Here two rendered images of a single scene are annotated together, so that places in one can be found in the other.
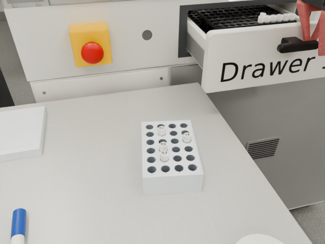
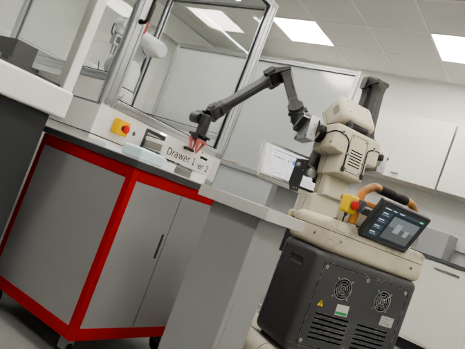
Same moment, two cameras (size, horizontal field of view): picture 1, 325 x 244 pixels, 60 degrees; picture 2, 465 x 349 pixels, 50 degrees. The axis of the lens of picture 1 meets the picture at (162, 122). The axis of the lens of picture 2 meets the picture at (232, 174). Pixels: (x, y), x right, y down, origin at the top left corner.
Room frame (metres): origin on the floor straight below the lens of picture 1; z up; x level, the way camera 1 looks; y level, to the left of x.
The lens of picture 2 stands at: (-1.64, 1.28, 0.75)
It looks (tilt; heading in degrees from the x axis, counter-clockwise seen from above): 3 degrees up; 319
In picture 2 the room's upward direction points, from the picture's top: 21 degrees clockwise
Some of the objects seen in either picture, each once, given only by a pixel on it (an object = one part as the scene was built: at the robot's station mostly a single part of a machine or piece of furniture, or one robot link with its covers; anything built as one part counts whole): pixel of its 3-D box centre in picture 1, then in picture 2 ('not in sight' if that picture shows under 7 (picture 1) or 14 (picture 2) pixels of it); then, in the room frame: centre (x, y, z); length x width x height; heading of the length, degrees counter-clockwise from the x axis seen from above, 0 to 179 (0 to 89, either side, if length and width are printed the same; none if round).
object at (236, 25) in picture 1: (255, 24); not in sight; (0.57, -0.19, 0.90); 0.18 x 0.02 x 0.01; 104
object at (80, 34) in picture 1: (91, 45); (121, 127); (0.52, 0.14, 0.88); 0.07 x 0.05 x 0.07; 104
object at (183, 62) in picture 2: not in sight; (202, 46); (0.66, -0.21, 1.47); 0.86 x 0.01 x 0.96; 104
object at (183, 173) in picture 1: (169, 154); (160, 163); (0.32, -0.01, 0.78); 0.12 x 0.08 x 0.04; 4
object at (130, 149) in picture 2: not in sight; (143, 154); (-0.03, 0.30, 0.78); 0.15 x 0.10 x 0.04; 109
